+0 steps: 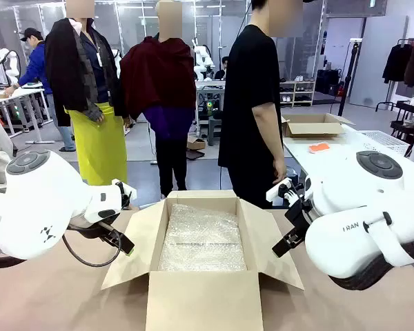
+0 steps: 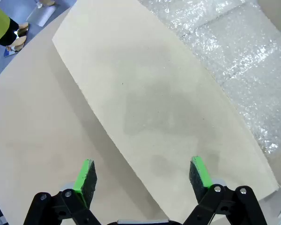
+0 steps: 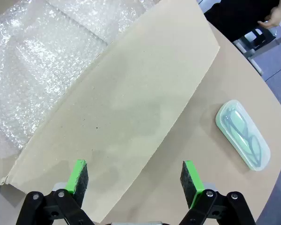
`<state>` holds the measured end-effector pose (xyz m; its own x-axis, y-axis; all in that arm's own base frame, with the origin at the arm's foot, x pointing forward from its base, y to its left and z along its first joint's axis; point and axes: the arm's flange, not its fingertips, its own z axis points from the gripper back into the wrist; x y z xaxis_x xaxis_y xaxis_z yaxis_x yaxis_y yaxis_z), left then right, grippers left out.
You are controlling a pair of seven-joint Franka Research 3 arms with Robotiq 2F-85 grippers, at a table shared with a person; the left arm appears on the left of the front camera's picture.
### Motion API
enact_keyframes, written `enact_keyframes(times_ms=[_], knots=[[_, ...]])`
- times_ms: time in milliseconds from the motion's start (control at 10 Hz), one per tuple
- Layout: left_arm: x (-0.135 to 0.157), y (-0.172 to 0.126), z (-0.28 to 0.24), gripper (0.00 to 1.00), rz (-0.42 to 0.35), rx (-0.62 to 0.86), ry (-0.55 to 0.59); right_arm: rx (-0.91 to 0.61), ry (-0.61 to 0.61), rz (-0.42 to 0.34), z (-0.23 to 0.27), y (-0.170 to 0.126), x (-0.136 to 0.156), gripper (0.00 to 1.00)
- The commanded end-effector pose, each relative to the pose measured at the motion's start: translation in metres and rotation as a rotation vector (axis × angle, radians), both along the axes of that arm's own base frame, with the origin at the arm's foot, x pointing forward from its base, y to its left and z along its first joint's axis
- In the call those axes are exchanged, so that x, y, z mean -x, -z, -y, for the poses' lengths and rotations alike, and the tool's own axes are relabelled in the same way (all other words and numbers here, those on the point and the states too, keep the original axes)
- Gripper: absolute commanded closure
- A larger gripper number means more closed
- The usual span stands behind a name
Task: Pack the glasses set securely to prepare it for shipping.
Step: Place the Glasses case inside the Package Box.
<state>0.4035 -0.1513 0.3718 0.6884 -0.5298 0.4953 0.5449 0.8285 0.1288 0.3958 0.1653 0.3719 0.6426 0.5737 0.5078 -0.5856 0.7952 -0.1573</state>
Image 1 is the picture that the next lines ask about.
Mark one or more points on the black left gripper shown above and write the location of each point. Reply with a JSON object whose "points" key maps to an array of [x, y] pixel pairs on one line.
{"points": [[95, 230]]}

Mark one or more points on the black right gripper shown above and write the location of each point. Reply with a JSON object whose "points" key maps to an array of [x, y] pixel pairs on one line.
{"points": [[300, 217]]}

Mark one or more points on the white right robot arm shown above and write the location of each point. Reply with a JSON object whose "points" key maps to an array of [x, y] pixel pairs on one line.
{"points": [[352, 193]]}

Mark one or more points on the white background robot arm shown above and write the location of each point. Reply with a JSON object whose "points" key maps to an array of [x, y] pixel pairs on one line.
{"points": [[203, 58], [7, 62]]}

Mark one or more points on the person's right forearm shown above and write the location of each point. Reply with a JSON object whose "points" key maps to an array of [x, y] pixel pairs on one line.
{"points": [[267, 131]]}

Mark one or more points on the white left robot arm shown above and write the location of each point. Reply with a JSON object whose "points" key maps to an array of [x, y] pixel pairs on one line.
{"points": [[38, 213]]}

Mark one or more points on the person's right hand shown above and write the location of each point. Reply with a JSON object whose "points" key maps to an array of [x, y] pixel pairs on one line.
{"points": [[280, 172]]}

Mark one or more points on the clear bubble wrap sheet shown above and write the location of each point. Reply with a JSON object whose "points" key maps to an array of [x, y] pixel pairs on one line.
{"points": [[201, 238]]}

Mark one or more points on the black trousers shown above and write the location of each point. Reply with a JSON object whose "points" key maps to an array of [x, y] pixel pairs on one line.
{"points": [[172, 165]]}

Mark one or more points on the yellow skirt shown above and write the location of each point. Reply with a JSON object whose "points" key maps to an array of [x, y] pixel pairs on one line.
{"points": [[96, 148]]}

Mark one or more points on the large open cardboard box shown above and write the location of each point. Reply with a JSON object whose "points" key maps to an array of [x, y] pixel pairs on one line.
{"points": [[203, 300]]}

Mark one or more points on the orange flat item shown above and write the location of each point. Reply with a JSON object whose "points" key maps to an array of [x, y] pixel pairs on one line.
{"points": [[320, 148]]}

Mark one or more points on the shallow open cardboard box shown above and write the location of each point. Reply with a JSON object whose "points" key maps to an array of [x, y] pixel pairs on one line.
{"points": [[314, 129]]}

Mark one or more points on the small cardboard box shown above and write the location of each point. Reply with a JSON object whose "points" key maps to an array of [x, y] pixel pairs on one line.
{"points": [[196, 143]]}

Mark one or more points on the purple sweater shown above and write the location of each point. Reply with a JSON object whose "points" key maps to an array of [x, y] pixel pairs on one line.
{"points": [[169, 120]]}

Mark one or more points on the grey stool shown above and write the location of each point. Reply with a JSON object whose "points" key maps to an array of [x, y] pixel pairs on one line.
{"points": [[214, 129]]}

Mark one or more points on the white plastic basket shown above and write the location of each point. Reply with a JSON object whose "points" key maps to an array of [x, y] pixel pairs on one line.
{"points": [[386, 141]]}

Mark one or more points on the person in black t-shirt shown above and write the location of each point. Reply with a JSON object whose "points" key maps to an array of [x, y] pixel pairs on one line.
{"points": [[248, 103]]}

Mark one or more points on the white shoe shelf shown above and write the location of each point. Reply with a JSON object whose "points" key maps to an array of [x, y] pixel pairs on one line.
{"points": [[296, 93]]}

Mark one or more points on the black bags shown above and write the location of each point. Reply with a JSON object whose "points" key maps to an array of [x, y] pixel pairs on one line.
{"points": [[327, 81]]}

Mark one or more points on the maroon shawl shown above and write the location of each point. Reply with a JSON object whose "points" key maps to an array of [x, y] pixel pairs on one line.
{"points": [[158, 72]]}

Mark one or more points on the black utility cart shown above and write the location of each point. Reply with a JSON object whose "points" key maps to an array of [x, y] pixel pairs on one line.
{"points": [[408, 117]]}

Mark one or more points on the white work table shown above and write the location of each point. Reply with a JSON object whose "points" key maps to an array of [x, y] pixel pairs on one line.
{"points": [[17, 98]]}

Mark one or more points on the black tripod stand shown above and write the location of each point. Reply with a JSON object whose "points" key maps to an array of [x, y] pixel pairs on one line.
{"points": [[348, 76]]}

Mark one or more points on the mannequin in navy shirt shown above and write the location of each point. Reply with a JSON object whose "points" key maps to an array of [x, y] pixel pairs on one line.
{"points": [[89, 65]]}

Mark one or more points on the background seated person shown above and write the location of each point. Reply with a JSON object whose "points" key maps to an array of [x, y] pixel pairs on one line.
{"points": [[221, 69]]}

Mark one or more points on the person in blue jacket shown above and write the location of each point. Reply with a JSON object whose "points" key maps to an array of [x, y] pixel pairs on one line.
{"points": [[38, 65]]}

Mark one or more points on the clothes rack with dark garments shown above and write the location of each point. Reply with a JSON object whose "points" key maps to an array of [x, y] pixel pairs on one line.
{"points": [[400, 63]]}

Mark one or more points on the mannequin with bare head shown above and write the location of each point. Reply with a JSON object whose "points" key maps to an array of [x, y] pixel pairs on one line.
{"points": [[169, 20]]}

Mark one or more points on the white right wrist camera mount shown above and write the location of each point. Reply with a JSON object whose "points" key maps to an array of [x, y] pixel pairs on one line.
{"points": [[276, 193]]}

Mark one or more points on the grey robot workstation frame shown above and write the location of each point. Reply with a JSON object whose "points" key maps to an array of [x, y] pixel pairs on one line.
{"points": [[210, 96]]}

